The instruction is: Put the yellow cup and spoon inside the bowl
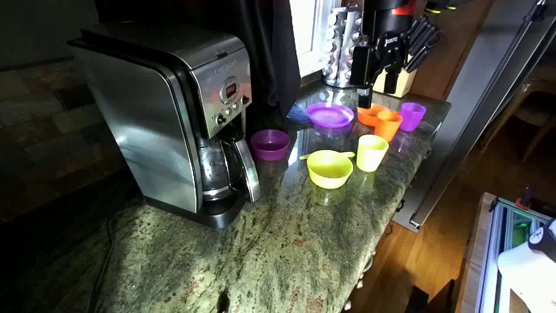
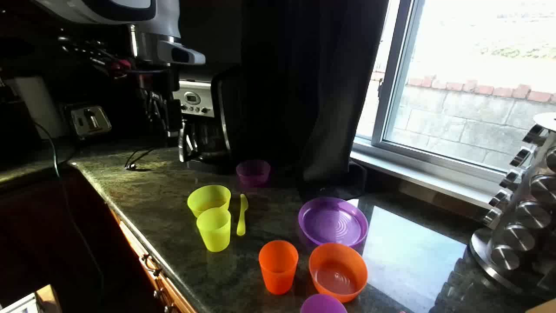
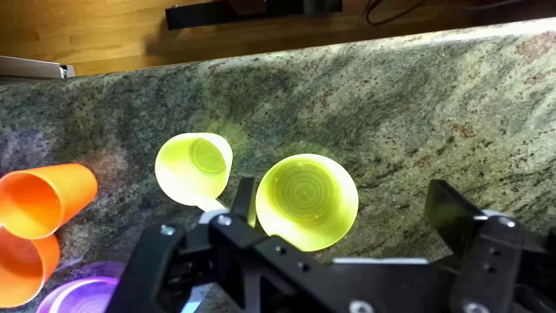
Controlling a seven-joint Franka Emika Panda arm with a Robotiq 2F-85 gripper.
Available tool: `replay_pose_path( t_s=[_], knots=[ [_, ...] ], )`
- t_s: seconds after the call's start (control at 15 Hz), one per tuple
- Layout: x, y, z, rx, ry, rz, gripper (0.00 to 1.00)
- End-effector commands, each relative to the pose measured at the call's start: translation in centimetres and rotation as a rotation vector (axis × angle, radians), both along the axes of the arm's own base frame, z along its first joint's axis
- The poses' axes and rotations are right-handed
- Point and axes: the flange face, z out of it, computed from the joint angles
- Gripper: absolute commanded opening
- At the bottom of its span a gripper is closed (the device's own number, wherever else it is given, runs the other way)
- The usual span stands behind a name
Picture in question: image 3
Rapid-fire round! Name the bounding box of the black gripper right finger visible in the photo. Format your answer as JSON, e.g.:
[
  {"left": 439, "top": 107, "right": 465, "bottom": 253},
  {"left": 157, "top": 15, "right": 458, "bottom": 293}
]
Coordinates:
[{"left": 423, "top": 179, "right": 480, "bottom": 255}]

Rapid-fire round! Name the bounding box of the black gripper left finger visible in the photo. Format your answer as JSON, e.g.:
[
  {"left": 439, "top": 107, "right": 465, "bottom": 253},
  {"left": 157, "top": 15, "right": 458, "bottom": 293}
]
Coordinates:
[{"left": 230, "top": 177, "right": 256, "bottom": 226}]

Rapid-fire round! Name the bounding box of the yellow plastic cup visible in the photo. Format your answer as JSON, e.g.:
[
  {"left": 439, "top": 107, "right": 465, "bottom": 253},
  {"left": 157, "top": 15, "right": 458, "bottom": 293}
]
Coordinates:
[{"left": 154, "top": 132, "right": 232, "bottom": 212}]

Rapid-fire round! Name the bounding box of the yellow plastic bowl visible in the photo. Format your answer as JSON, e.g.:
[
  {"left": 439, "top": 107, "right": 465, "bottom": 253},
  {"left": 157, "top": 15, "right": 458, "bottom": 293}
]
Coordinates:
[{"left": 255, "top": 153, "right": 357, "bottom": 252}]

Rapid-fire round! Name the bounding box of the orange plastic cup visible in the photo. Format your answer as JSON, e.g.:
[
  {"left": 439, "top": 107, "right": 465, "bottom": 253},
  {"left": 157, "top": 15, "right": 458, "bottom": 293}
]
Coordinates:
[{"left": 0, "top": 163, "right": 98, "bottom": 239}]

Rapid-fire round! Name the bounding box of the orange plastic bowl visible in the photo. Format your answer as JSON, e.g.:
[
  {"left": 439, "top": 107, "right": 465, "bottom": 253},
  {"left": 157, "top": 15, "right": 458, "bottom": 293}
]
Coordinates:
[{"left": 0, "top": 229, "right": 60, "bottom": 309}]

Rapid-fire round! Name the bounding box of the purple plastic plate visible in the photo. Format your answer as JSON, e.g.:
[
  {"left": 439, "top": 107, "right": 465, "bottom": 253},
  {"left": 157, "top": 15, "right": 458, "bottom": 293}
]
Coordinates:
[{"left": 34, "top": 260, "right": 123, "bottom": 313}]

